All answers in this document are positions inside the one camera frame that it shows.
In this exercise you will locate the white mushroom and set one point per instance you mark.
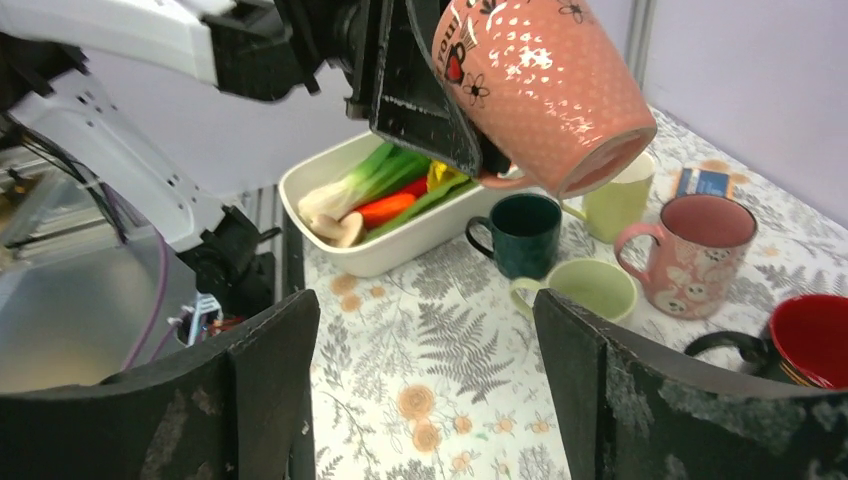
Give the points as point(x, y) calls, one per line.
point(347, 232)

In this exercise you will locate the yellow green faceted mug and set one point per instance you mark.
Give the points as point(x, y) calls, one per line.
point(616, 205)

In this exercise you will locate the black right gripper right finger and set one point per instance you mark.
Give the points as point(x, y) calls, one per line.
point(631, 408)

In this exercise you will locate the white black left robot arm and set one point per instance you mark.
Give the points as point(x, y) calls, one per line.
point(102, 82)

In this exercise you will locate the white vegetable basin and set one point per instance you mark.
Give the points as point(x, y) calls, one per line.
point(423, 233)

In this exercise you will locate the black skull pattern mug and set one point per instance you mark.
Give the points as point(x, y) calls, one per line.
point(804, 342)

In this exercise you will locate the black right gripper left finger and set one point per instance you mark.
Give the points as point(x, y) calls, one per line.
point(227, 408)

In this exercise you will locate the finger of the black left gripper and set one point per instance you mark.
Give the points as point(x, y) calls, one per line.
point(410, 107)

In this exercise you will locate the small brown pink cup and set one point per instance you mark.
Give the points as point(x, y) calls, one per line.
point(545, 84)

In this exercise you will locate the pink patterned mug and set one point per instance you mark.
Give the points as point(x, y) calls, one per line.
point(700, 242)

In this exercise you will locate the yellow sponge blue label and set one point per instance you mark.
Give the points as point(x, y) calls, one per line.
point(697, 181)

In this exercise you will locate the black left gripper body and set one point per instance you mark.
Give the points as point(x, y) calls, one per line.
point(348, 35)

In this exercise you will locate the light green mug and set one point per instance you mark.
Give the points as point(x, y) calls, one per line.
point(602, 288)

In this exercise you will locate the dark green mug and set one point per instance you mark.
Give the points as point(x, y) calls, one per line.
point(520, 235)

